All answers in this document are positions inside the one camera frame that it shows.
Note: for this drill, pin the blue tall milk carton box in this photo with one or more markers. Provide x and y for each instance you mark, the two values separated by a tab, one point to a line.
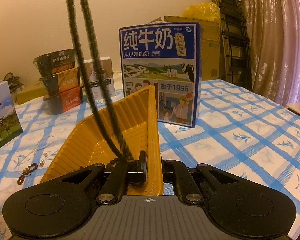
166	55

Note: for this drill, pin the black folding ladder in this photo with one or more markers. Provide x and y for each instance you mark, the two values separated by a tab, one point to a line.
235	64

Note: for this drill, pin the yellow plastic bag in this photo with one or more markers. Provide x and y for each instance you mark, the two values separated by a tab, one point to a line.
204	11

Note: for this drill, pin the blue checked tablecloth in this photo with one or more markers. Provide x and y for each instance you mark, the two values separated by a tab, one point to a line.
237	131

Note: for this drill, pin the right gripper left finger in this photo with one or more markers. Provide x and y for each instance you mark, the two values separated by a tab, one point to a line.
122	175

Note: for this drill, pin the small white product box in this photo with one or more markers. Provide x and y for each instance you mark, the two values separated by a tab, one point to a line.
107	73

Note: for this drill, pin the middle orange noodle bowl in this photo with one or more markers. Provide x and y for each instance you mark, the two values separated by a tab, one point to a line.
62	81

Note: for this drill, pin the flat cardboard box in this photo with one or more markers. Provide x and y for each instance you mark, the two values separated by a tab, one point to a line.
29	92

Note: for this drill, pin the top black noodle bowl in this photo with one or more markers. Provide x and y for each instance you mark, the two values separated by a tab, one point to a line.
55	62

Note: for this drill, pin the pink patterned curtain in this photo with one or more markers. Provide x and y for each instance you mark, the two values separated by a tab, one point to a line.
274	31

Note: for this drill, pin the brown cardboard box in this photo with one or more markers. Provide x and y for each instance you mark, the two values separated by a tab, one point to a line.
209	48

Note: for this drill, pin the small pearl earrings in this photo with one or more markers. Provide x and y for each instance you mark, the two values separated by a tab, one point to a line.
44	157

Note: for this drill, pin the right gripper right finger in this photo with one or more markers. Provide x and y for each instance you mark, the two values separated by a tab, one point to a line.
184	186

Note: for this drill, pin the bottom red noodle bowl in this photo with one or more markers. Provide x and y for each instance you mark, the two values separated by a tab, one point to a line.
64	101

